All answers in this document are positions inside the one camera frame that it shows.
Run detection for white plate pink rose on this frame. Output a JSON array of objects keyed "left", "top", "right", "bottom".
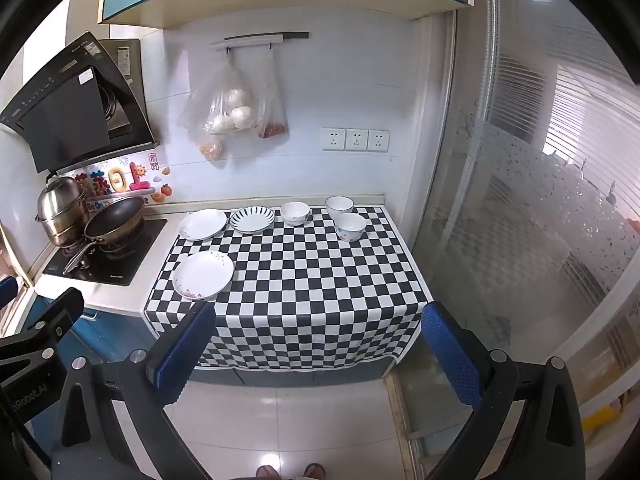
[{"left": 172, "top": 252, "right": 234, "bottom": 301}]

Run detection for white plate grey flower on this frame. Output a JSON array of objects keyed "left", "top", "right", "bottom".
[{"left": 178, "top": 209, "right": 227, "bottom": 242}]

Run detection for white plate blue leaf rim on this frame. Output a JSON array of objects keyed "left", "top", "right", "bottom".
[{"left": 229, "top": 206, "right": 276, "bottom": 234}]

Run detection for white bowl coloured dots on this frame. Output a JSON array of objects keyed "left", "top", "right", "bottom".
[{"left": 334, "top": 212, "right": 367, "bottom": 243}]

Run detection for plain white bowl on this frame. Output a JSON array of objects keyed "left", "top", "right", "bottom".
[{"left": 280, "top": 202, "right": 311, "bottom": 226}]

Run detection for white bowl thin rim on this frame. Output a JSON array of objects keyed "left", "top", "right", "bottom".
[{"left": 326, "top": 196, "right": 354, "bottom": 220}]

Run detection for black white checkered tablecloth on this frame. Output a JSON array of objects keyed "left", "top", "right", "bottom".
[{"left": 143, "top": 205, "right": 432, "bottom": 372}]

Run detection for frosted glass sliding door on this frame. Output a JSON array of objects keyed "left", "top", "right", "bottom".
[{"left": 414, "top": 0, "right": 639, "bottom": 413}]

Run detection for black frying pan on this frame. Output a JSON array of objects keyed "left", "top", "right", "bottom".
[{"left": 63, "top": 196, "right": 145, "bottom": 275}]

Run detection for stainless steel steamer pot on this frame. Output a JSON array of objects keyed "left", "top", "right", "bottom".
[{"left": 35, "top": 174, "right": 89, "bottom": 248}]

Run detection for person's right foot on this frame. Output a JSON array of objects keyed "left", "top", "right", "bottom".
[{"left": 303, "top": 463, "right": 326, "bottom": 480}]

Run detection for plastic bag with red food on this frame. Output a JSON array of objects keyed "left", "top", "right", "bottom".
[{"left": 255, "top": 49, "right": 288, "bottom": 139}]

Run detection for plastic bag with white buns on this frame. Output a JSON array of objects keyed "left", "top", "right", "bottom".
[{"left": 178, "top": 51, "right": 257, "bottom": 162}]

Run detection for black range hood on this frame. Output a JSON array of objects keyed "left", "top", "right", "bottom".
[{"left": 1, "top": 32, "right": 158, "bottom": 174}]

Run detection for colourful wall stickers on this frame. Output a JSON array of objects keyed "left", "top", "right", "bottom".
[{"left": 65, "top": 150, "right": 176, "bottom": 211}]

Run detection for right white wall socket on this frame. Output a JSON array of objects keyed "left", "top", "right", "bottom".
[{"left": 367, "top": 130, "right": 390, "bottom": 153}]

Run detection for white wall socket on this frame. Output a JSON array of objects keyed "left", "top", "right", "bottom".
[
  {"left": 345, "top": 128, "right": 369, "bottom": 152},
  {"left": 367, "top": 130, "right": 390, "bottom": 153},
  {"left": 321, "top": 128, "right": 346, "bottom": 151}
]

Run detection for middle white wall socket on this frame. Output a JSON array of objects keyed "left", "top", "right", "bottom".
[{"left": 345, "top": 128, "right": 369, "bottom": 152}]

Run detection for left white wall socket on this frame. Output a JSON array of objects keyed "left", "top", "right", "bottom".
[{"left": 321, "top": 128, "right": 346, "bottom": 151}]

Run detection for wall hook rail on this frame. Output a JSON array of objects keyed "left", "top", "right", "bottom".
[{"left": 209, "top": 32, "right": 310, "bottom": 52}]

